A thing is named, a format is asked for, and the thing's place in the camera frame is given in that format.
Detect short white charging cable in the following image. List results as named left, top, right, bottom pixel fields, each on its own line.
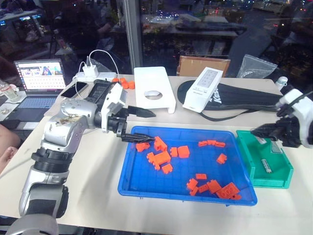
left=72, top=61, right=87, bottom=95

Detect blue plastic tray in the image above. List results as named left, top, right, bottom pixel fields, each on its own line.
left=117, top=125, right=258, bottom=206

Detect orange studded plate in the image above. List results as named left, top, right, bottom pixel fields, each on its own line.
left=216, top=182, right=240, bottom=199

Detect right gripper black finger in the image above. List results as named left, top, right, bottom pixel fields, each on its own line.
left=250, top=122, right=279, bottom=135
left=252, top=130, right=280, bottom=142

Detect large orange toy block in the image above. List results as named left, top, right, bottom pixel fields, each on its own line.
left=146, top=150, right=171, bottom=171

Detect black flat object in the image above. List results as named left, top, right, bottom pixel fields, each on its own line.
left=0, top=119, right=21, bottom=131

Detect long white charging cable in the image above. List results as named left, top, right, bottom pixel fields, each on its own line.
left=88, top=49, right=121, bottom=80

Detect green plastic tray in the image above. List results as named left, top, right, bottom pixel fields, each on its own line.
left=235, top=130, right=294, bottom=190

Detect white printed carton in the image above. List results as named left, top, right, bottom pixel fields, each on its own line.
left=182, top=66, right=224, bottom=114

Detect white plug charger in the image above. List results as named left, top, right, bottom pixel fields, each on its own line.
left=82, top=64, right=99, bottom=77

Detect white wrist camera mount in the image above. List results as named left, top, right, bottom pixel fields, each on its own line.
left=275, top=88, right=313, bottom=149
left=100, top=83, right=129, bottom=134

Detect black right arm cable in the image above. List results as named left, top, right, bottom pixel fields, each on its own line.
left=288, top=90, right=313, bottom=106

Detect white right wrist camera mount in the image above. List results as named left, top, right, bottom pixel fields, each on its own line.
left=275, top=88, right=313, bottom=149

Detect clear glass jar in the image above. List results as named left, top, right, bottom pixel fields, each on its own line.
left=0, top=83, right=21, bottom=102

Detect black smartphone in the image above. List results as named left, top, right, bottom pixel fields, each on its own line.
left=60, top=81, right=89, bottom=99

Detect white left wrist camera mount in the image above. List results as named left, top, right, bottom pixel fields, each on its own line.
left=100, top=83, right=129, bottom=134

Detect seated person's bare limbs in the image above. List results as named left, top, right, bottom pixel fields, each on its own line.
left=0, top=124, right=22, bottom=175

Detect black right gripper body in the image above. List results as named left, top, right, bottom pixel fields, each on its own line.
left=275, top=115, right=305, bottom=148

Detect white stand with round hole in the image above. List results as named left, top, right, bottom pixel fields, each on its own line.
left=133, top=66, right=177, bottom=115

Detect black racket bag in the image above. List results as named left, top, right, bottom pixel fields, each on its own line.
left=177, top=80, right=287, bottom=121

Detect grey window frame post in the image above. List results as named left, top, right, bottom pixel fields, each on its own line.
left=122, top=0, right=143, bottom=74

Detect white power strip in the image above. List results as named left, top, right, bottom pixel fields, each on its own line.
left=73, top=71, right=116, bottom=82

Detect open laptop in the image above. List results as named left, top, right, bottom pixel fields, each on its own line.
left=0, top=58, right=67, bottom=123

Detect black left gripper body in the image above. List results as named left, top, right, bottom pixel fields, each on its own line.
left=107, top=107, right=131, bottom=138

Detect brown cardboard box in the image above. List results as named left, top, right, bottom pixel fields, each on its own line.
left=176, top=55, right=231, bottom=78

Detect clear plastic zip bag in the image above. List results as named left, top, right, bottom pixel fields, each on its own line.
left=236, top=54, right=278, bottom=79

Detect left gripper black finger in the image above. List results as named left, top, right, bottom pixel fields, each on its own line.
left=127, top=105, right=157, bottom=118
left=120, top=133, right=157, bottom=144

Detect white bottle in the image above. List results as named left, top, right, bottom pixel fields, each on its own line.
left=275, top=76, right=289, bottom=89

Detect white paper sheet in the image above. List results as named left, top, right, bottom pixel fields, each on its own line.
left=0, top=102, right=20, bottom=122

